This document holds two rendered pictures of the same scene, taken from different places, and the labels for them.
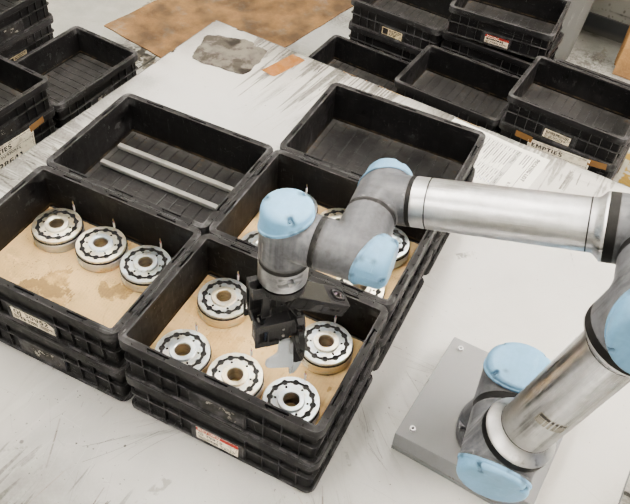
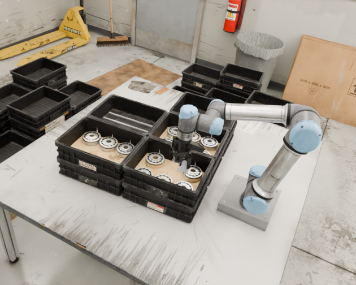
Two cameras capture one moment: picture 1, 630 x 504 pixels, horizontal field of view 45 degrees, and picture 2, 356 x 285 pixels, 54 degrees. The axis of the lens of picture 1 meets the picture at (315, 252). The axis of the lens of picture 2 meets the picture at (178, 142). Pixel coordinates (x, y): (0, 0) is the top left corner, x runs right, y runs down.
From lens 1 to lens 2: 0.58 m
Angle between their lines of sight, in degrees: 11
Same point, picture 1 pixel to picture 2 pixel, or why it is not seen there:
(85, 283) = (103, 155)
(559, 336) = not seen: hidden behind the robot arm
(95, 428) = (109, 205)
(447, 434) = (236, 203)
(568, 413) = (279, 173)
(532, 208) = (264, 109)
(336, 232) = (204, 116)
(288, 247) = (189, 121)
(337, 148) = not seen: hidden behind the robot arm
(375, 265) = (217, 125)
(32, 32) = (60, 82)
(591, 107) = not seen: hidden behind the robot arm
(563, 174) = (267, 126)
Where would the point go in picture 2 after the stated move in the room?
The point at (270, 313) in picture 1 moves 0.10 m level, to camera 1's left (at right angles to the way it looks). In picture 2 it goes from (180, 150) to (158, 147)
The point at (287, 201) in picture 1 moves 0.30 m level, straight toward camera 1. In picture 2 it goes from (189, 107) to (196, 151)
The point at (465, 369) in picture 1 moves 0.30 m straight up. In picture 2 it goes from (240, 184) to (253, 141)
